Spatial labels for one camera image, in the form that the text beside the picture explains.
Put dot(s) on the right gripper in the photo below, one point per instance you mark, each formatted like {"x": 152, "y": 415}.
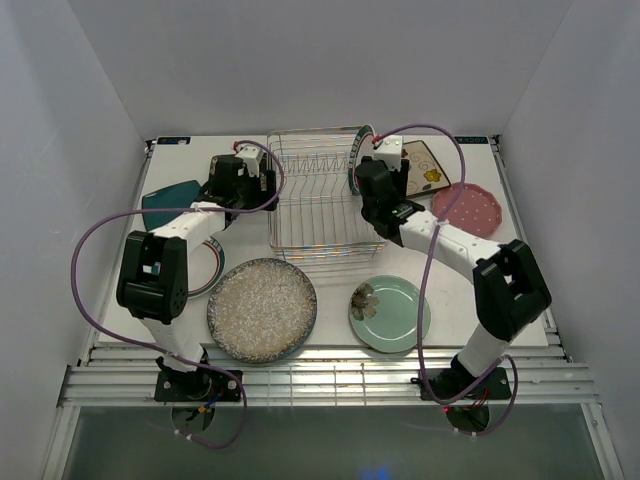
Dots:
{"x": 399, "y": 179}

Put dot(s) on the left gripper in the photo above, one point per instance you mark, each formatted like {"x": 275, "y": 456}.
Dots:
{"x": 265, "y": 200}

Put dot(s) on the cream flower square plate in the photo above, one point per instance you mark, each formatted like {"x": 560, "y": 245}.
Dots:
{"x": 426, "y": 176}

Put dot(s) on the white plate green rim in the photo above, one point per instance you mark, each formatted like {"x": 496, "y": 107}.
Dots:
{"x": 363, "y": 138}
{"x": 206, "y": 266}

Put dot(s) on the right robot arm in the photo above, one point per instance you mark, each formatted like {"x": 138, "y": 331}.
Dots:
{"x": 509, "y": 289}

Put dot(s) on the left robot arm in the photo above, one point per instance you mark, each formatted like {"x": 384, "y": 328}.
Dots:
{"x": 153, "y": 283}

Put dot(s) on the teal square plate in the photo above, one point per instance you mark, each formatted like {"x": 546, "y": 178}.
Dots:
{"x": 180, "y": 195}

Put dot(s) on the left blue table label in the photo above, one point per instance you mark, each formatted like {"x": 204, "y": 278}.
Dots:
{"x": 174, "y": 140}

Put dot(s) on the blue table label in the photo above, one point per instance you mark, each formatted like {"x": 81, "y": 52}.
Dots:
{"x": 472, "y": 140}
{"x": 174, "y": 140}

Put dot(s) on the pink polka dot plate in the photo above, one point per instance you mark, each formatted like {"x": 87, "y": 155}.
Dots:
{"x": 476, "y": 211}

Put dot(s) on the right blue table label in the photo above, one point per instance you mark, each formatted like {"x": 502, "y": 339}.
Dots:
{"x": 472, "y": 140}

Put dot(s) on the mint green flower plate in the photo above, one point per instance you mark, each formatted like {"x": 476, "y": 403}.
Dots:
{"x": 383, "y": 313}

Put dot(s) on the large speckled round plate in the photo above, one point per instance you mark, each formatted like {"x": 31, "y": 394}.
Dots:
{"x": 262, "y": 310}

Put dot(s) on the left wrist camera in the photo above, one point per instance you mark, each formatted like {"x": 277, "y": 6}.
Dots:
{"x": 251, "y": 156}

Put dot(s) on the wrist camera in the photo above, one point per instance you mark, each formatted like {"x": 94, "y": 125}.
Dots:
{"x": 389, "y": 151}
{"x": 251, "y": 156}

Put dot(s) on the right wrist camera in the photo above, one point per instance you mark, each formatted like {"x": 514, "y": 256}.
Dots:
{"x": 389, "y": 151}

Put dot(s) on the wire dish rack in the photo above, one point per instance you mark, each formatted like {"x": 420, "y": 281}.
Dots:
{"x": 319, "y": 212}

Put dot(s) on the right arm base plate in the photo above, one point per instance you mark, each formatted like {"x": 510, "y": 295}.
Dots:
{"x": 447, "y": 384}

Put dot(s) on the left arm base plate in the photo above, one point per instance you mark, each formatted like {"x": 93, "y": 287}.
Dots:
{"x": 201, "y": 385}

